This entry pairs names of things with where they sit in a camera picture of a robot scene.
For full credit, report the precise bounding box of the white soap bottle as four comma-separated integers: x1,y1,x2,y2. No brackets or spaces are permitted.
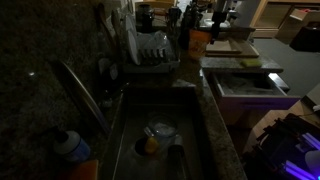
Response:
53,131,91,163

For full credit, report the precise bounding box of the orange utensil cup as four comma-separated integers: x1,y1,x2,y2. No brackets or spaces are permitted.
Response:
188,29,211,60

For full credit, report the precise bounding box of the glass bowl in sink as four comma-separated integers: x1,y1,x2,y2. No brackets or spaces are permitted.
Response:
148,115,178,137

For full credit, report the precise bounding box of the wooden cutting board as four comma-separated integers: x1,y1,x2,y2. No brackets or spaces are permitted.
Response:
205,38,259,58

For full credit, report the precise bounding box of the open white drawer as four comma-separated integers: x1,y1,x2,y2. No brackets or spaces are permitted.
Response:
207,73,300,129

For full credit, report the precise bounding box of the stainless steel sink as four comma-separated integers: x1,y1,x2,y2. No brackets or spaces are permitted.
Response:
100,87,218,180

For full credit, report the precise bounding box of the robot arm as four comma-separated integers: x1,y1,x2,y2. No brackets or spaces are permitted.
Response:
210,0,232,44

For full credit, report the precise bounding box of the dish drying rack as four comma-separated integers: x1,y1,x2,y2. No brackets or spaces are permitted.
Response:
123,31,180,74

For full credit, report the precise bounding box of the white plate in rack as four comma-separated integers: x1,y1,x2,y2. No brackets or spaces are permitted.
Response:
125,14,141,65

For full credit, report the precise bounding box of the yellow sponge pack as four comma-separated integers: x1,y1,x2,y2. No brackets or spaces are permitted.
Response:
241,59,262,67

